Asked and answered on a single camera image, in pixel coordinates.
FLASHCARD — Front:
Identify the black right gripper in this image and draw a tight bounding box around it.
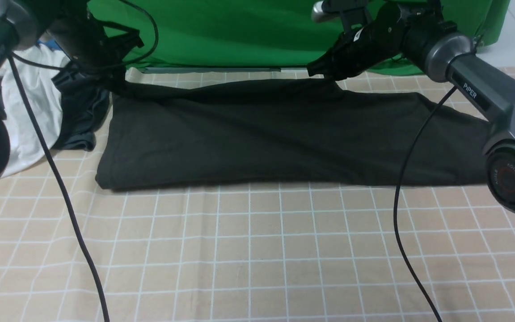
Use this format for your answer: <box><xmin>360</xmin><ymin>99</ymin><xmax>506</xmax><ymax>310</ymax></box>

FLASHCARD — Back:
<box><xmin>307</xmin><ymin>2</ymin><xmax>419</xmax><ymax>81</ymax></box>

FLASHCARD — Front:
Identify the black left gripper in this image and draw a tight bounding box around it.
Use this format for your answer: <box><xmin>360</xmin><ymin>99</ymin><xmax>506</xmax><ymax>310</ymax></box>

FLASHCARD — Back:
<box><xmin>50</xmin><ymin>0</ymin><xmax>144</xmax><ymax>90</ymax></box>

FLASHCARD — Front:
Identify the dark gray long-sleeve top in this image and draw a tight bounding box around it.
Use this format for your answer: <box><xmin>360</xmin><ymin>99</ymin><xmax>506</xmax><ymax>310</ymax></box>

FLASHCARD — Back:
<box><xmin>95</xmin><ymin>77</ymin><xmax>497</xmax><ymax>191</ymax></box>

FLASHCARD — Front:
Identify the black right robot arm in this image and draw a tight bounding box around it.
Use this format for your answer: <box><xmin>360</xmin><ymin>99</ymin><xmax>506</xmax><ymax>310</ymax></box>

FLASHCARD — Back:
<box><xmin>307</xmin><ymin>0</ymin><xmax>515</xmax><ymax>213</ymax></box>

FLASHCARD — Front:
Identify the blue crumpled garment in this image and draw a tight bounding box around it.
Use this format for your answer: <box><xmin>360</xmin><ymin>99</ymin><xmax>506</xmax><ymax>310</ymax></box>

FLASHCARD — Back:
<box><xmin>38</xmin><ymin>39</ymin><xmax>62</xmax><ymax>51</ymax></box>

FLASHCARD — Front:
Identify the dark gray crumpled garment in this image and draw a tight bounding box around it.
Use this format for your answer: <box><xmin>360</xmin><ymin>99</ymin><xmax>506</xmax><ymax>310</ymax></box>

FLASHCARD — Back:
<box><xmin>52</xmin><ymin>62</ymin><xmax>110</xmax><ymax>151</ymax></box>

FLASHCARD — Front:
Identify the white crumpled garment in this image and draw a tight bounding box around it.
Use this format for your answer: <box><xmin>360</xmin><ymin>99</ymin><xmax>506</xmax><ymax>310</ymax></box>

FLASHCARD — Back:
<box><xmin>0</xmin><ymin>45</ymin><xmax>70</xmax><ymax>179</ymax></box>

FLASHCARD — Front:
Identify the metal binder clip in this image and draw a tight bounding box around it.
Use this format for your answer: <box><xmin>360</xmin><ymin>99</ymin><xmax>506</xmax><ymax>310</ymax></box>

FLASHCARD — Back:
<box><xmin>471</xmin><ymin>34</ymin><xmax>484</xmax><ymax>53</ymax></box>

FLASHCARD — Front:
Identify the green backdrop cloth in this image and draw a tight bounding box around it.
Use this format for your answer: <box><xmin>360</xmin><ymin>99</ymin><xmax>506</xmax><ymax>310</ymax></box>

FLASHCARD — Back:
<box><xmin>85</xmin><ymin>0</ymin><xmax>511</xmax><ymax>77</ymax></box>

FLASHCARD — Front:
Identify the beige grid tablecloth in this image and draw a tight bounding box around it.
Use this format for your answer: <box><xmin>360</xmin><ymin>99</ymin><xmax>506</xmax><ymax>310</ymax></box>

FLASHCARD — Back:
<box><xmin>0</xmin><ymin>66</ymin><xmax>515</xmax><ymax>322</ymax></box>

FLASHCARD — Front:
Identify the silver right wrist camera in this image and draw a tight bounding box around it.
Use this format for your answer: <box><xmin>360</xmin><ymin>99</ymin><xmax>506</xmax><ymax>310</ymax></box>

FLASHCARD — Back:
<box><xmin>311</xmin><ymin>0</ymin><xmax>372</xmax><ymax>26</ymax></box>

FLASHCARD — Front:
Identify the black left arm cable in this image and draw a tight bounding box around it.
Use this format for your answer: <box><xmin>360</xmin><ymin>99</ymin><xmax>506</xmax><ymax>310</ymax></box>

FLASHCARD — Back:
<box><xmin>6</xmin><ymin>0</ymin><xmax>160</xmax><ymax>322</ymax></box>

